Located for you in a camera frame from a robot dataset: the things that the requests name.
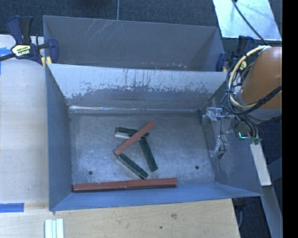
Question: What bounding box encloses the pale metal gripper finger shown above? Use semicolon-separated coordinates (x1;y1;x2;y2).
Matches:
201;107;224;125
208;131;230;159

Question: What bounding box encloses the dark green flat block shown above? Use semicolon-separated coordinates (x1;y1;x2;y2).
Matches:
116;153;149;180
138;137;159;173
114;126;150;140

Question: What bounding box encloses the grey metal bin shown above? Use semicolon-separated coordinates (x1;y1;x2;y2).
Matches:
42;15;264;212

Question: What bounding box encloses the red-brown flat block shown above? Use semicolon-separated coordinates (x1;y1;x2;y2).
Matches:
72;180;128;193
126;177;178;189
113;120;156;157

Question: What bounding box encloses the pale wood flat board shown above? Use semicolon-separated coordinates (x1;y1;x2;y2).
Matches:
0;59;51;204

